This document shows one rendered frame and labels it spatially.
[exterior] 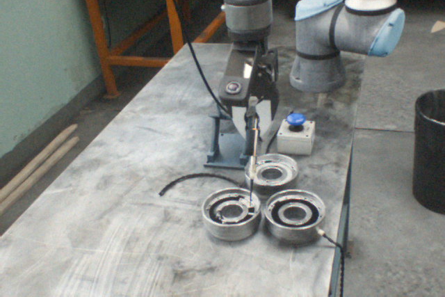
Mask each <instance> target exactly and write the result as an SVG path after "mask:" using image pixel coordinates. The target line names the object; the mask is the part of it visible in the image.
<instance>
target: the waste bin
mask: <svg viewBox="0 0 445 297"><path fill-rule="evenodd" d="M414 110H415V114H414V165H413V181H412V192H413V195H414V197H415V198H416V200H417V201H418V202H420V203H421V204H422V205H424V206H426V208H428V209H430V210H432V211H436V212H438V213H442V214H445V88H438V89H434V90H429V91H428V92H425V93H423V94H422V95H419V96H418V97H417V99H416V101H415V104H414ZM433 120H434V121H433ZM435 121H436V122H435ZM438 122H440V123H444V125H443V124H440V123H438Z"/></svg>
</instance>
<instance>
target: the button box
mask: <svg viewBox="0 0 445 297"><path fill-rule="evenodd" d="M314 140H315V122H310V121H305V123H304V124H302V125H299V127H298V128H293V125H290V124H288V123H287V122H286V120H283V122H282V125H281V127H280V130H279V132H278V135H277V148H278V152H279V153H286V154H294V155H302V156H310V152H311V150H312V145H314Z"/></svg>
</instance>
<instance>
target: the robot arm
mask: <svg viewBox="0 0 445 297"><path fill-rule="evenodd" d="M342 1H343V0H301V1H300V2H299V3H298V5H297V6H296V59H295V62H293V67H292V69H291V73H290V83H291V85H292V86H293V87H294V88H297V89H298V90H301V91H305V92H309V93H326V92H330V91H334V90H338V89H340V88H341V87H343V86H344V85H345V83H346V71H345V68H344V65H343V61H342V58H341V51H346V52H351V53H355V54H363V55H368V56H377V57H385V56H388V55H390V53H391V52H392V51H393V50H394V48H395V47H396V44H397V42H398V40H399V37H400V36H401V32H402V30H403V27H404V23H405V13H404V11H402V10H400V9H396V0H345V3H342ZM224 2H225V5H223V6H222V11H223V12H225V14H226V15H225V16H226V24H227V26H228V27H227V30H228V36H229V37H230V38H231V39H233V40H240V41H233V43H232V47H231V49H230V53H229V57H228V59H227V64H226V68H225V72H224V75H223V78H222V83H220V87H219V91H218V96H219V100H220V103H221V104H222V105H223V106H226V107H227V110H228V112H229V114H230V117H231V119H232V120H233V122H234V124H235V126H236V128H237V129H238V131H239V132H240V133H241V134H242V137H244V139H246V130H247V129H248V117H247V115H246V112H247V109H248V103H249V100H250V96H254V97H256V98H257V99H258V100H259V101H258V102H257V104H256V106H255V109H256V112H257V114H259V118H260V121H259V127H260V133H259V137H260V140H261V142H264V141H265V140H266V139H267V137H268V135H269V133H270V129H271V127H272V124H273V120H274V117H275V112H277V108H278V106H279V103H280V92H279V90H278V89H277V80H278V77H279V65H278V50H269V49H268V36H269V35H270V34H271V22H272V20H273V18H272V3H271V0H224ZM271 53H273V54H271ZM275 62H277V67H275ZM273 68H274V80H275V82H273V78H272V76H271V75H272V73H273ZM262 96H264V97H263V98H261V97H262Z"/></svg>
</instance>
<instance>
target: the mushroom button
mask: <svg viewBox="0 0 445 297"><path fill-rule="evenodd" d="M286 122H287V123H288V124H290V125H293V128H298V127H299V125H302V124H304V123H305V116H304V115H303V114H301V113H292V114H290V115H288V116H287V119H286Z"/></svg>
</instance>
